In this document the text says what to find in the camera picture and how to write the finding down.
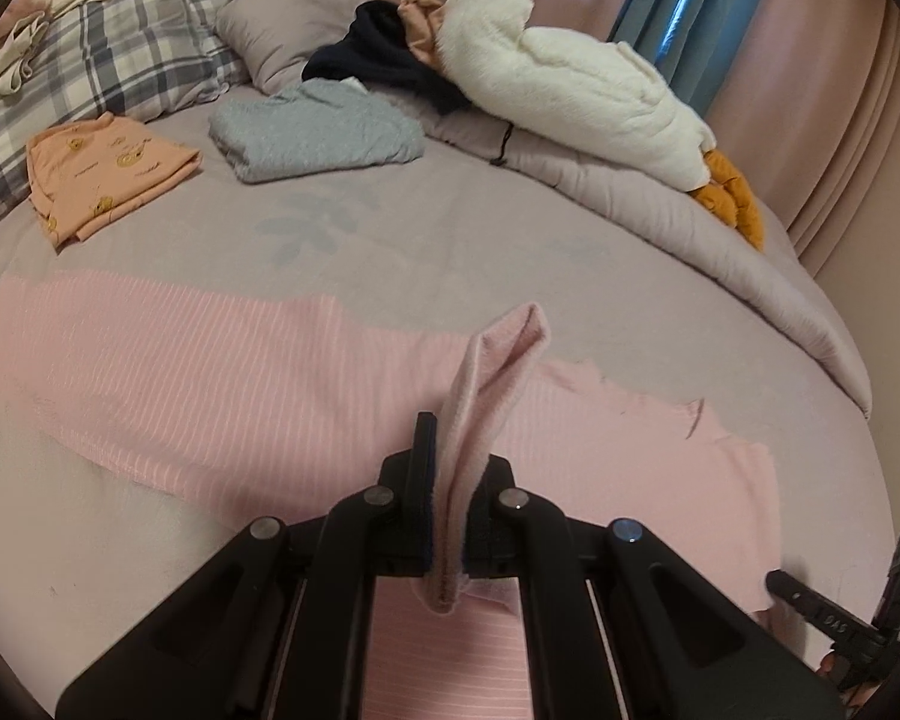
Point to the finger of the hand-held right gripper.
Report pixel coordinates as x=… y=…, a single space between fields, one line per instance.
x=810 y=604

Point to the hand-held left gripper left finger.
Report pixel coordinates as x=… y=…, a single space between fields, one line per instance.
x=420 y=480

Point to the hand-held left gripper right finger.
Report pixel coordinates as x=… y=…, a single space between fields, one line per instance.
x=487 y=525

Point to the pink striped garment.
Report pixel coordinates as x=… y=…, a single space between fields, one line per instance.
x=232 y=390

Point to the person's right hand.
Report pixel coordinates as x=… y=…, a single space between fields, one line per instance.
x=831 y=666

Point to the mauve bed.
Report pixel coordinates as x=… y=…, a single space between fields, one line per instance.
x=495 y=255

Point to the mauve comforter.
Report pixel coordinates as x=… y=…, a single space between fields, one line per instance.
x=645 y=217

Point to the grey folded garment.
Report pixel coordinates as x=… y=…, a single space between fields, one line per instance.
x=307 y=135

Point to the mustard garment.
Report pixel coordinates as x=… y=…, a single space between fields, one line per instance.
x=727 y=195

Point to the white fleece garment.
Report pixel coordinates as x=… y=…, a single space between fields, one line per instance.
x=570 y=82

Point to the navy garment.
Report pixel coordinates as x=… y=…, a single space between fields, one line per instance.
x=375 y=52

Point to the orange printed folded garment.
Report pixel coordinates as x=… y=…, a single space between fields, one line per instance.
x=97 y=172

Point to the peach garment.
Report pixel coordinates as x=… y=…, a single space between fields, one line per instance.
x=420 y=30

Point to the mauve pillow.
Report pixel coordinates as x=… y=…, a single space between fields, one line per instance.
x=285 y=22

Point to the plaid pillow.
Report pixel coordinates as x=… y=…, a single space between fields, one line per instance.
x=120 y=67

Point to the blue curtain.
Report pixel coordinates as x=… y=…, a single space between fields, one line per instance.
x=675 y=15

